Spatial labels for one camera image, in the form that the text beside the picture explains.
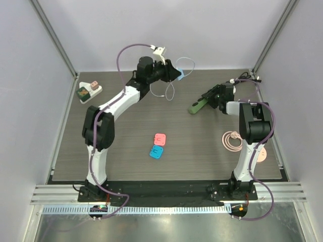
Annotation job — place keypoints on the pink round power socket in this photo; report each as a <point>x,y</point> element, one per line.
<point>262,155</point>

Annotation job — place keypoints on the red pink square plug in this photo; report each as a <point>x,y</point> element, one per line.
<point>160,139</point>

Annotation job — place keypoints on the pink small plug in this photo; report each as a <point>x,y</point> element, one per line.
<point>94,85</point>

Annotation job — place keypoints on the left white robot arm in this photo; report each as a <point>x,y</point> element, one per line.
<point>99,125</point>

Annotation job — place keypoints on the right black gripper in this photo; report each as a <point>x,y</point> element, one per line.
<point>214,93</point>

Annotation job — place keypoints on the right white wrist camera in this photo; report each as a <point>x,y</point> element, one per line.
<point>233,82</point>

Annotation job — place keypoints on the dark green square plug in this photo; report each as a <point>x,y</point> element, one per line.
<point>82,93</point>

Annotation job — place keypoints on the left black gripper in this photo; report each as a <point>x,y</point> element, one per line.
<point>170,73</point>

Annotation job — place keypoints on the green power strip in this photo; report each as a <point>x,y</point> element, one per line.
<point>197,105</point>

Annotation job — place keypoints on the white triangular power socket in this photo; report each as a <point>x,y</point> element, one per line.
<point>93,93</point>

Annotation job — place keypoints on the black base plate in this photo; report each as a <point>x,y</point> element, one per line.
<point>173,193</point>

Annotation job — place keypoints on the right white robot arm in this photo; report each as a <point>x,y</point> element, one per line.
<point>256,126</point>

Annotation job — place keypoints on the blue square plug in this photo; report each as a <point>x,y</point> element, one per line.
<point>156,152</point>

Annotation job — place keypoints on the slotted cable duct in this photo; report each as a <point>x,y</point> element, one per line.
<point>100,209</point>

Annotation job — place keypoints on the light blue charger plug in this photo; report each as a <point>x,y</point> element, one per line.
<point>182,75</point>

